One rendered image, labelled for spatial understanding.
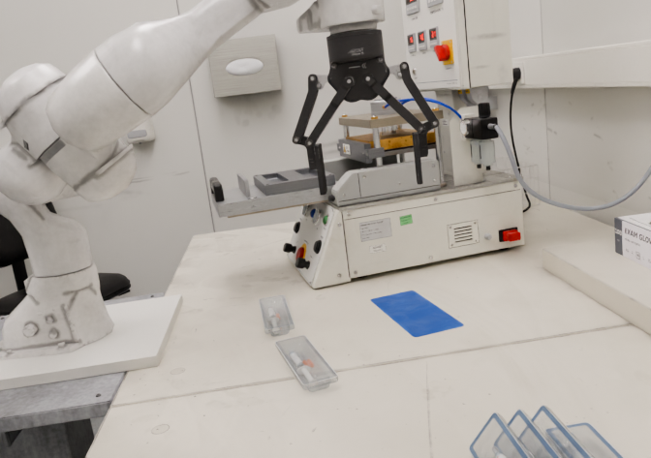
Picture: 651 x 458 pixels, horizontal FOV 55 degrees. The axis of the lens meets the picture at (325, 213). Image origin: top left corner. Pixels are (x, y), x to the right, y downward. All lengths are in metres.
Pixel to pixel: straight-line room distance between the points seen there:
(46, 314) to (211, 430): 0.49
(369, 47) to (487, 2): 0.72
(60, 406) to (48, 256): 0.30
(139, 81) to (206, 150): 2.18
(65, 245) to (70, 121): 0.46
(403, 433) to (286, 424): 0.16
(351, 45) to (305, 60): 2.16
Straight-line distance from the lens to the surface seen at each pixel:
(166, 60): 0.84
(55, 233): 1.27
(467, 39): 1.49
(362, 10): 0.84
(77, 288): 1.29
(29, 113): 0.96
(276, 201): 1.42
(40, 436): 1.41
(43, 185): 1.02
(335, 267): 1.42
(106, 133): 0.86
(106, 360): 1.20
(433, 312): 1.23
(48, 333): 1.31
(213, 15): 0.94
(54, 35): 3.13
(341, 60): 0.84
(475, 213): 1.52
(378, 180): 1.42
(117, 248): 3.15
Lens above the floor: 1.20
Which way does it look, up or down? 12 degrees down
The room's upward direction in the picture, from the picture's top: 7 degrees counter-clockwise
